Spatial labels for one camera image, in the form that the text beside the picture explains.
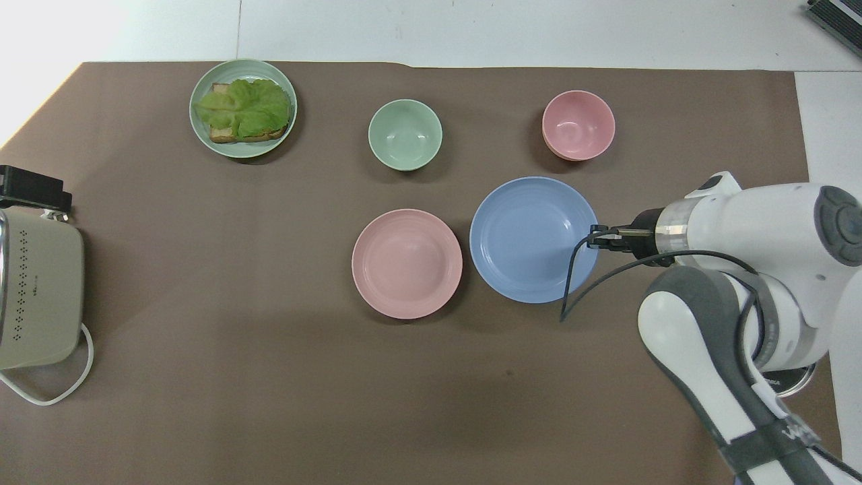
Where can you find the beige toaster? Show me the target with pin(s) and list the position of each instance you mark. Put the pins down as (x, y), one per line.
(40, 289)

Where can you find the green lettuce leaf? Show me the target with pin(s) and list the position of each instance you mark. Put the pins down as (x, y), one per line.
(252, 106)

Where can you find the blue plate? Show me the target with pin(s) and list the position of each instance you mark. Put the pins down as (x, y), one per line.
(525, 239)

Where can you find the green bowl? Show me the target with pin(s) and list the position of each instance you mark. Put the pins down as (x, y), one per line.
(405, 134)

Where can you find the green plate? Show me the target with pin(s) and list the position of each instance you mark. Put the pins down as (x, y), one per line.
(204, 138)

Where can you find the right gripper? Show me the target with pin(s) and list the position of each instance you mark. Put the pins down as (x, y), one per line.
(643, 236)

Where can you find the pink plate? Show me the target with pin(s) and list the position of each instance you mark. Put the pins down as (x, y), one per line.
(407, 263)

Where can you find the pink bowl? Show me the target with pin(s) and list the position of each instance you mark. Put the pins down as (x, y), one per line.
(578, 124)

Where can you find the toast slice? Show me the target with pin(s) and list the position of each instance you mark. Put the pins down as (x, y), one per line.
(222, 134)

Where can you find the grey ribbed metal object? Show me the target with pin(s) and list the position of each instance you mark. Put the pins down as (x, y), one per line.
(838, 17)

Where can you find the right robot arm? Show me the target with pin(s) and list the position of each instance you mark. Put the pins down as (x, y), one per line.
(754, 222)

